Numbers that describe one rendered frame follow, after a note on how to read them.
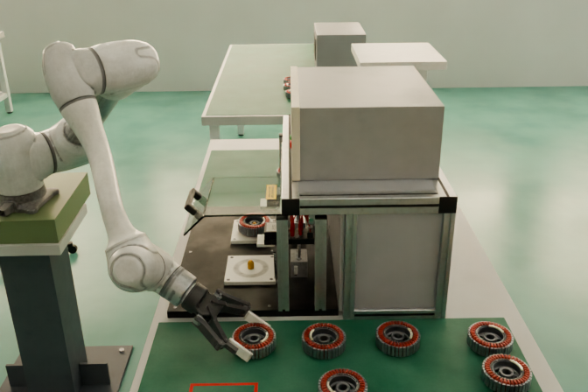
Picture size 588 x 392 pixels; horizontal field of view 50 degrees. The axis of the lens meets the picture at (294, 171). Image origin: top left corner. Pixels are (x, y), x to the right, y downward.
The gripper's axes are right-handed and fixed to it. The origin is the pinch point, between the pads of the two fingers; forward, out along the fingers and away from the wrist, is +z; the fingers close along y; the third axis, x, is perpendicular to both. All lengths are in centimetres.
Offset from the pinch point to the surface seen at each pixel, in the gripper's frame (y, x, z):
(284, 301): -14.8, 3.7, 1.6
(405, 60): -131, 44, -10
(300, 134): -25, 43, -20
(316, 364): 1.6, 6.7, 16.1
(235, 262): -31.5, -8.6, -16.8
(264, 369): 7.3, 1.0, 6.2
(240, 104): -192, -46, -75
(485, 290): -45, 25, 49
